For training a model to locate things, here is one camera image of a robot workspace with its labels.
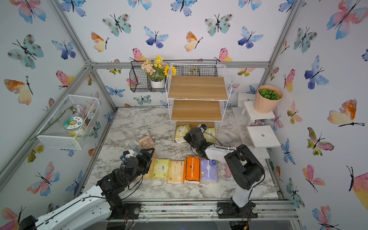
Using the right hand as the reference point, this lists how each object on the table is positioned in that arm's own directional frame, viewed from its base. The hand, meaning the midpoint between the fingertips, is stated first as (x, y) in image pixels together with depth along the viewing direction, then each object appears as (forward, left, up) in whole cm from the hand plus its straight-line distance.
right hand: (185, 132), depth 92 cm
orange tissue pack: (-23, -5, -4) cm, 24 cm away
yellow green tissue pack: (-22, +13, -7) cm, 26 cm away
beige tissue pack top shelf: (-23, +4, -7) cm, 24 cm away
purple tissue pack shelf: (-21, -15, -6) cm, 27 cm away
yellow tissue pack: (+2, +4, -3) cm, 5 cm away
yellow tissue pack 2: (-6, -14, +4) cm, 16 cm away
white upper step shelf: (+28, -43, +3) cm, 51 cm away
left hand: (-18, +14, +5) cm, 24 cm away
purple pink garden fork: (-20, -27, -11) cm, 35 cm away
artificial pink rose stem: (-3, +56, +21) cm, 60 cm away
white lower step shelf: (-4, -46, +4) cm, 46 cm away
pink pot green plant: (+8, -44, +23) cm, 50 cm away
